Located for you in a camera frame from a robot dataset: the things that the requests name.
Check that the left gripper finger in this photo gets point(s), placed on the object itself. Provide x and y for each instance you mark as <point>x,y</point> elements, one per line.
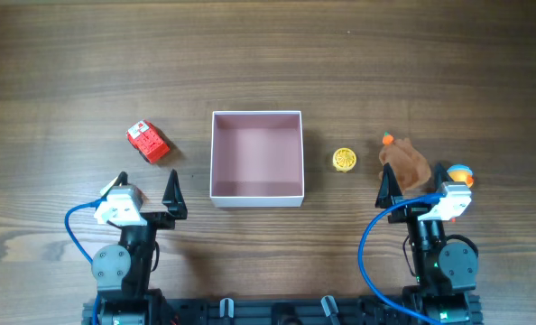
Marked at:
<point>172,198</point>
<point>120,179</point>

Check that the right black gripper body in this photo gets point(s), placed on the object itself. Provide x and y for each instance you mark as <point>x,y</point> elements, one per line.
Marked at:
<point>412,211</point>

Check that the brown plush toy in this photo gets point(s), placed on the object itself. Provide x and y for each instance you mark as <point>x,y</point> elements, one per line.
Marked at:
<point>410,167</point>

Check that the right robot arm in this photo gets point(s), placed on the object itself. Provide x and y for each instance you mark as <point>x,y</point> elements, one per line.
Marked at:
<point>445,266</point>

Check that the white box with pink interior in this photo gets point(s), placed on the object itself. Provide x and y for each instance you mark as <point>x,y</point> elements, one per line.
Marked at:
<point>257,159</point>

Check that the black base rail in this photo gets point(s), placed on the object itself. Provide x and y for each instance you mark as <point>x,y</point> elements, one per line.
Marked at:
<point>326,310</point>

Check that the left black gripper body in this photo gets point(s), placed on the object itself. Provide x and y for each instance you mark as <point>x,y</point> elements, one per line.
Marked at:
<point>140,236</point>

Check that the yellow round toy wheel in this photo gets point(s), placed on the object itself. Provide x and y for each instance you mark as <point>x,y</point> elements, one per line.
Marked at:
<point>344,159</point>

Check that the red toy car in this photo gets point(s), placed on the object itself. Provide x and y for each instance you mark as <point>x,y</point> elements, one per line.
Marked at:
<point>146,139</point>

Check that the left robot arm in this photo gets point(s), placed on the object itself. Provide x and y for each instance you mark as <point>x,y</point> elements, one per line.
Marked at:
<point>123,270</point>

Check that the yellow rubber duck toy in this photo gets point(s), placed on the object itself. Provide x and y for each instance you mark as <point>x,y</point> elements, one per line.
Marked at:
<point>461,173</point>

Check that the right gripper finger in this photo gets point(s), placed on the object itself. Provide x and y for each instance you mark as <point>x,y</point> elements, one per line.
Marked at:
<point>390,191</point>
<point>440,176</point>

